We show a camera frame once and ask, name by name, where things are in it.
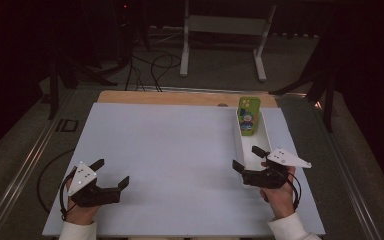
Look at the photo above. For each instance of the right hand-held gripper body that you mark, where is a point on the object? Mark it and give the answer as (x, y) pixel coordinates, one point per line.
(266, 178)

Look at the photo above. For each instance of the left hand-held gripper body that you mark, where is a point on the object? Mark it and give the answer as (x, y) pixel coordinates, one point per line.
(93, 196)

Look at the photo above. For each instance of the white plastic tray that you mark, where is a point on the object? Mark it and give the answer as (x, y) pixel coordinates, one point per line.
(255, 143)

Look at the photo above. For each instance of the green clown phone case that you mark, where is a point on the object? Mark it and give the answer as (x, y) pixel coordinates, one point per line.
(248, 106)

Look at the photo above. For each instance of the person's left hand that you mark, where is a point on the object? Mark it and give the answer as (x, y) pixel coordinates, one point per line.
(80, 215)

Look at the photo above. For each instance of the person's right hand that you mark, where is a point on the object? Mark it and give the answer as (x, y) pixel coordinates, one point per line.
(280, 201)

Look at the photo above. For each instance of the white table mat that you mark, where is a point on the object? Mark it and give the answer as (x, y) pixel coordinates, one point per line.
(163, 150)

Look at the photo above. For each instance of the grey table grommet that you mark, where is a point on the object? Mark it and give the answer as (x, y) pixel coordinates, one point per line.
(222, 104)

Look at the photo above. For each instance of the dark tripod stand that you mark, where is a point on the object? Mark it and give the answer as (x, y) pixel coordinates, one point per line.
(54, 93)
(329, 106)

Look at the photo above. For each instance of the metal floor rail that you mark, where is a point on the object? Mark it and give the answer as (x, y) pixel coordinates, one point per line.
(23, 163)
(353, 193)

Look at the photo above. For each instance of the white metal stand frame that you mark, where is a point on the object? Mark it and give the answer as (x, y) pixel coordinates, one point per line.
(226, 25)

